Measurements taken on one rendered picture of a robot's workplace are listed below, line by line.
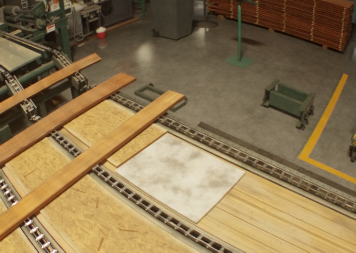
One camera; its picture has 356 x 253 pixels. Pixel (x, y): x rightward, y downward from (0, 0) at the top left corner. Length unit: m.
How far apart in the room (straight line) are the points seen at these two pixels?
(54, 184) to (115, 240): 0.53
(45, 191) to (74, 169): 0.25
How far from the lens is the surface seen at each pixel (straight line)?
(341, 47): 6.53
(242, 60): 5.18
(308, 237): 1.59
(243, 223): 1.57
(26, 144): 2.22
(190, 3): 5.99
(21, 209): 1.76
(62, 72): 2.97
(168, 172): 1.79
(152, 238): 1.49
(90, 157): 1.90
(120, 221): 1.58
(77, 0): 6.56
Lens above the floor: 2.08
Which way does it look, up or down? 34 degrees down
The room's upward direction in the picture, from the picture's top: 3 degrees counter-clockwise
